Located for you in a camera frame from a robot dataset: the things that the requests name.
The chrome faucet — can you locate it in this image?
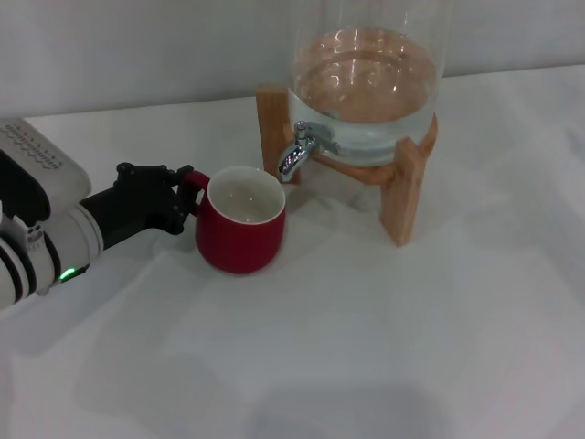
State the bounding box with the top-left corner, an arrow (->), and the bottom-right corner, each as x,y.
277,120 -> 342,185

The glass water dispenser jar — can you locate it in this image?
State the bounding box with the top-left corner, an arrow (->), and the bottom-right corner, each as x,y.
287,0 -> 453,166

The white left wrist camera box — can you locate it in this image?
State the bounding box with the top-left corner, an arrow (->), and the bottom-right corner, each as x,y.
0,117 -> 92,228

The wooden dispenser stand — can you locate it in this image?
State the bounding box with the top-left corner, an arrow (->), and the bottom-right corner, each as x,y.
256,82 -> 439,249

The red ceramic cup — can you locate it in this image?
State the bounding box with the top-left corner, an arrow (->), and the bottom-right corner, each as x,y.
179,166 -> 288,275

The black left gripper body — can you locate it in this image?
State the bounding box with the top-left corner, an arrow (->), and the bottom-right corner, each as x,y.
80,162 -> 178,252

